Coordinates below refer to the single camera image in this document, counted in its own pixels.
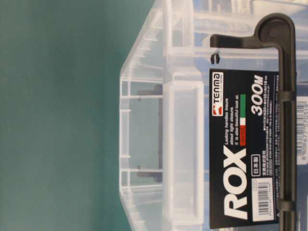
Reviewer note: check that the box with barcode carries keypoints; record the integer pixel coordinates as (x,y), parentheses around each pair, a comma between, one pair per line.
(302,155)

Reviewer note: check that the clear plastic storage case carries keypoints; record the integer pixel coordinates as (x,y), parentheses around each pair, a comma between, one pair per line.
(164,104)

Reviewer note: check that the black ROX product label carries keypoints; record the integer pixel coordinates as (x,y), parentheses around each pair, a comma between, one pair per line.
(244,151)

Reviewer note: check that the black locking case handle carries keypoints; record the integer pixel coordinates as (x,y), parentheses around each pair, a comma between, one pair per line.
(278,30)

